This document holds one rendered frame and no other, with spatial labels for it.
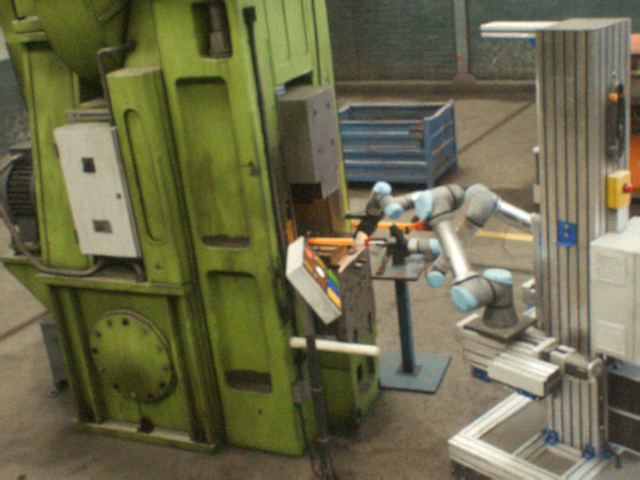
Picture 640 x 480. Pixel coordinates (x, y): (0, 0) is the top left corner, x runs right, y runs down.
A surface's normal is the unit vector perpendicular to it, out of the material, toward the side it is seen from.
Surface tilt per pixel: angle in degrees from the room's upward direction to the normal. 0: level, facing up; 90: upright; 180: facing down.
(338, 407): 90
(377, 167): 90
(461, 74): 90
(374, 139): 89
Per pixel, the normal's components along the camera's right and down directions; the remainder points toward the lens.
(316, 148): 0.90, 0.04
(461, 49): -0.54, 0.36
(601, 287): -0.73, 0.32
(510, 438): -0.11, -0.93
